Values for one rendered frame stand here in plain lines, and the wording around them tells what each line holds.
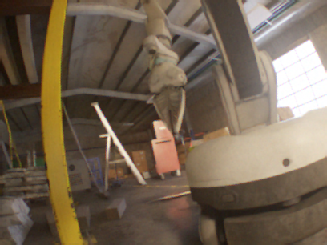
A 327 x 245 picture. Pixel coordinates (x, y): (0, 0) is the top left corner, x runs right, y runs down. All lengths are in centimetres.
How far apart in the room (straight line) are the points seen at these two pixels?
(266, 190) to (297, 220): 11
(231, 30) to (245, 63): 12
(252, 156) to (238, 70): 31
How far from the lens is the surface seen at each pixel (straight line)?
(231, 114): 74
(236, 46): 61
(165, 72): 49
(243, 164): 43
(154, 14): 70
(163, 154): 386
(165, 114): 45
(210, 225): 55
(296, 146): 44
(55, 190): 88
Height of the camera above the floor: 33
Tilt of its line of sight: 12 degrees up
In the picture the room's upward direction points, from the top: 12 degrees counter-clockwise
